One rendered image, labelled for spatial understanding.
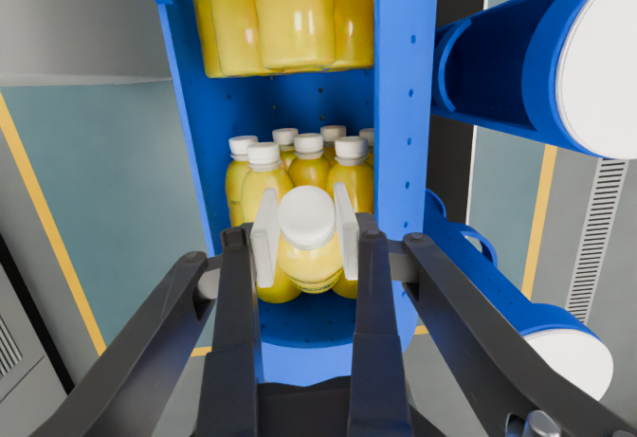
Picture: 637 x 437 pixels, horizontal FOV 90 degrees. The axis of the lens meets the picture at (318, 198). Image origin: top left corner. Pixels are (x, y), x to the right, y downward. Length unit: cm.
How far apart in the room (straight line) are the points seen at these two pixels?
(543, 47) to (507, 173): 129
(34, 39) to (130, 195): 104
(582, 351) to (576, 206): 137
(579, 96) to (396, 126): 35
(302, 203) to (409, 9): 18
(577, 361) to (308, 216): 73
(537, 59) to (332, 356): 50
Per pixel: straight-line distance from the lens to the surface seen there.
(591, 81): 60
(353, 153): 37
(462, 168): 155
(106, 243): 197
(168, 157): 166
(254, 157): 38
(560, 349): 82
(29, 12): 90
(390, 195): 30
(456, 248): 99
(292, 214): 21
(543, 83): 59
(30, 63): 85
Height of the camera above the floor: 149
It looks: 70 degrees down
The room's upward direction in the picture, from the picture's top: 173 degrees clockwise
